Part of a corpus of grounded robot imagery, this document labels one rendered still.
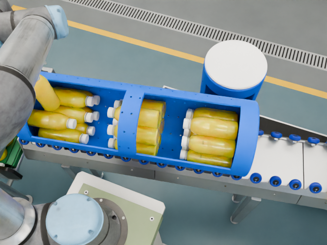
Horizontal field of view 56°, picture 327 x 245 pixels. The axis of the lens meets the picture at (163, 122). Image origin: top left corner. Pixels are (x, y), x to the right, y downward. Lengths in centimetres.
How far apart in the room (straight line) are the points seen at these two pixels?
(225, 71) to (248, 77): 10
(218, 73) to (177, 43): 154
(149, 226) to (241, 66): 82
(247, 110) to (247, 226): 126
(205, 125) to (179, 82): 156
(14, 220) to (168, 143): 75
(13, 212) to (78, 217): 14
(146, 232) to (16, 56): 61
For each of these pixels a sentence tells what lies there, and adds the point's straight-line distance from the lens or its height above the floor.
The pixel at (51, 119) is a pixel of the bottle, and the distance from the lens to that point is 124.
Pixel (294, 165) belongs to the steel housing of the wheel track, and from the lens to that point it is 139.
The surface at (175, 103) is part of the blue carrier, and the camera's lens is 128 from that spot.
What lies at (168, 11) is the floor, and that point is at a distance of 318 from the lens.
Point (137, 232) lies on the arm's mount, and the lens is 95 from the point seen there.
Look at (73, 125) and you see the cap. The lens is 123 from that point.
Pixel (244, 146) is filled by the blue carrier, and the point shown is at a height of 120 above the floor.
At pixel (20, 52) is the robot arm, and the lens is 57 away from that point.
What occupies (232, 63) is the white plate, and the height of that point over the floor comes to 104.
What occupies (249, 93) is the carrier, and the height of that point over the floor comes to 99.
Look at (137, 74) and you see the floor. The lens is 269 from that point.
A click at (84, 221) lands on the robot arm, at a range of 75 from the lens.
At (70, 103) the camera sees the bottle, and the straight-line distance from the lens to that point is 127.
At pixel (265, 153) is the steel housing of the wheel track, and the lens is 137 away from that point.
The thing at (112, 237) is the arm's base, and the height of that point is 126.
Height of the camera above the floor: 214
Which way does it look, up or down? 62 degrees down
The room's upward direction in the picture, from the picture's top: 4 degrees counter-clockwise
